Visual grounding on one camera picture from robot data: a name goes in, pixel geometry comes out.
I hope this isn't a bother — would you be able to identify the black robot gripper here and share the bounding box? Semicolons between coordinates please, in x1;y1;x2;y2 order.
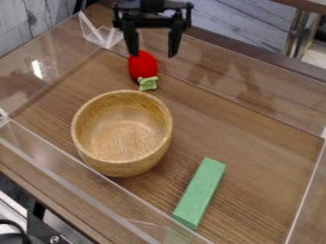
112;0;194;57

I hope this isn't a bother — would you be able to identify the red plush strawberry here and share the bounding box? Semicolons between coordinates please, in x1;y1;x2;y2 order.
127;50;157;92

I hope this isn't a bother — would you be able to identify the round wooden bowl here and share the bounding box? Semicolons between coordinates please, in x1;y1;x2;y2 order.
69;90;174;177

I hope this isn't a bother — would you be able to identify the metal table leg background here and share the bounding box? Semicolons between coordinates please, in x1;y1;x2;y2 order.
284;10;322;60

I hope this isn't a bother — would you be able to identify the green rectangular block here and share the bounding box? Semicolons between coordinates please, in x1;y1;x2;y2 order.
172;157;226;230

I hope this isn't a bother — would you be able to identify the clear acrylic corner bracket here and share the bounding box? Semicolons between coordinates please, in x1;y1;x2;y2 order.
77;11;123;50

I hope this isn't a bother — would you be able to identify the clear acrylic tray wall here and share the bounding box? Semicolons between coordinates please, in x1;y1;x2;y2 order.
0;109;212;244

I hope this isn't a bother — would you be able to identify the black table frame leg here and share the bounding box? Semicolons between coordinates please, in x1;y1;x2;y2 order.
27;201;71;244

